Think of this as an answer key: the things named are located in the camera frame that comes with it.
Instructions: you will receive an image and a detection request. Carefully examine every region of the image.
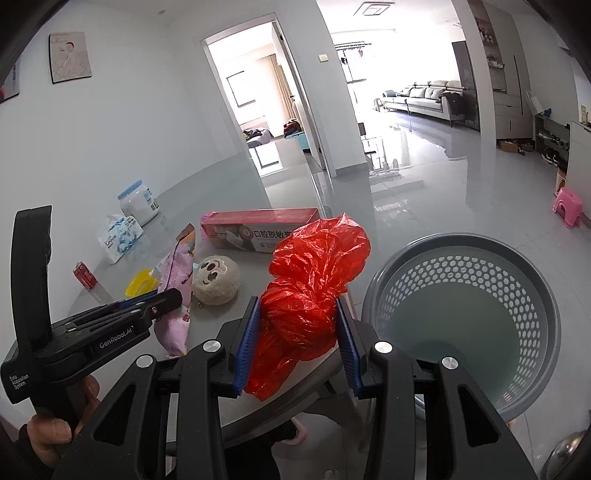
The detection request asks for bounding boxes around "pink plastic stool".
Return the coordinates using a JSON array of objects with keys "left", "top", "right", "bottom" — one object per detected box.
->
[{"left": 552, "top": 187, "right": 583, "bottom": 228}]

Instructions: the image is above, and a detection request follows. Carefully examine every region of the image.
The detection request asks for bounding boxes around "red plastic bag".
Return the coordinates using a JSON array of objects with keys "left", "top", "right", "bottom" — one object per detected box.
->
[{"left": 245, "top": 214, "right": 370, "bottom": 401}]

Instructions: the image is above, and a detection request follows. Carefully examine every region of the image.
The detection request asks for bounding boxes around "tissue pack blue white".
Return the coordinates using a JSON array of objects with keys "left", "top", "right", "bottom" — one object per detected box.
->
[{"left": 97, "top": 214, "right": 143, "bottom": 264}]

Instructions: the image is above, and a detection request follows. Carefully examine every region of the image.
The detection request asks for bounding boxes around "red toothpaste box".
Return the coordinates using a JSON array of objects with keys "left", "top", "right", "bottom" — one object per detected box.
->
[{"left": 200, "top": 208, "right": 320, "bottom": 253}]

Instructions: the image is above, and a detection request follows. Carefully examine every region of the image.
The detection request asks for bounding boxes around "steel kettle lid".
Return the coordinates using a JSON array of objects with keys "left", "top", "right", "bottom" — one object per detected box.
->
[{"left": 540, "top": 429, "right": 591, "bottom": 480}]

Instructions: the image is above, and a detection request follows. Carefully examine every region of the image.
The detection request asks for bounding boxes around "grey sofa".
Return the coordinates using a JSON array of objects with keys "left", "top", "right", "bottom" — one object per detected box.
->
[{"left": 381, "top": 80, "right": 466, "bottom": 126}]

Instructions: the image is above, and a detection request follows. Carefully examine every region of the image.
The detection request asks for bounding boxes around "yellow plastic lid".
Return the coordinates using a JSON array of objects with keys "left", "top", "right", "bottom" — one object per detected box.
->
[{"left": 124, "top": 269, "right": 159, "bottom": 299}]

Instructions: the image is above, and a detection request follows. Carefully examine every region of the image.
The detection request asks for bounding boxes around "red soda can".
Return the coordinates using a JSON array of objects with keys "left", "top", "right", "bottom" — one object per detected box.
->
[{"left": 73, "top": 262, "right": 98, "bottom": 291}]

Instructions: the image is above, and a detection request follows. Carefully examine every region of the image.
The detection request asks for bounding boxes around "white sideboard cabinet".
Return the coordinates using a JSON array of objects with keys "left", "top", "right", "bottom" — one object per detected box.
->
[{"left": 566, "top": 122, "right": 591, "bottom": 218}]

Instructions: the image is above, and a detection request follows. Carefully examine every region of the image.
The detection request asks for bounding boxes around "white jar blue lid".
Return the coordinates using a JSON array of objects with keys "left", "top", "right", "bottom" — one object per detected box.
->
[{"left": 117, "top": 180, "right": 159, "bottom": 226}]

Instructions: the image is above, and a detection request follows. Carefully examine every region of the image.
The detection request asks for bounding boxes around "shoe rack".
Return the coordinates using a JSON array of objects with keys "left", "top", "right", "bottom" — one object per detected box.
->
[{"left": 534, "top": 113, "right": 570, "bottom": 173}]

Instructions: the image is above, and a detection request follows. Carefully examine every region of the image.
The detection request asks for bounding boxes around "left hand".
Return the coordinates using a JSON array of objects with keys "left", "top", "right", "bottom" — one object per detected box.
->
[{"left": 27, "top": 375, "right": 100, "bottom": 468}]

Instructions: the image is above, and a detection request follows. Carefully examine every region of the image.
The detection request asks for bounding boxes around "grey perforated trash basket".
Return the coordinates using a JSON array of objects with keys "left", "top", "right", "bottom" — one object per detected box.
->
[{"left": 362, "top": 233, "right": 561, "bottom": 421}]

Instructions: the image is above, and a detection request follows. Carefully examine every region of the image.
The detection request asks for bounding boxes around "wall picture frame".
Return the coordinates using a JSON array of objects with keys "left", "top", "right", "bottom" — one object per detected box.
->
[{"left": 48, "top": 32, "right": 92, "bottom": 84}]

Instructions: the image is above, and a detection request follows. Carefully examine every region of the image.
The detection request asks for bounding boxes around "pink snack bag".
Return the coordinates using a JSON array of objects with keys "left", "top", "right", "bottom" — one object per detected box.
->
[{"left": 153, "top": 224, "right": 195, "bottom": 358}]

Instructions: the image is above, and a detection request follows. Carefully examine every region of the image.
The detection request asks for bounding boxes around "beige plush monkey toy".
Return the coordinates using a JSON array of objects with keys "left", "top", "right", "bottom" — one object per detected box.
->
[{"left": 192, "top": 255, "right": 242, "bottom": 306}]

